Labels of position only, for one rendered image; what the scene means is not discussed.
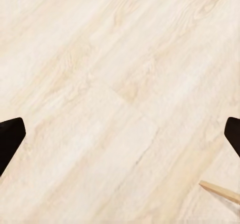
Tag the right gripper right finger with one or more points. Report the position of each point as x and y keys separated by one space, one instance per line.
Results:
x=232 y=133

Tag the straight chair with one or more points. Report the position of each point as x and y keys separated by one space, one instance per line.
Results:
x=227 y=194

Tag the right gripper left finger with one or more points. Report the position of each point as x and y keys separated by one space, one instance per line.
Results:
x=12 y=133

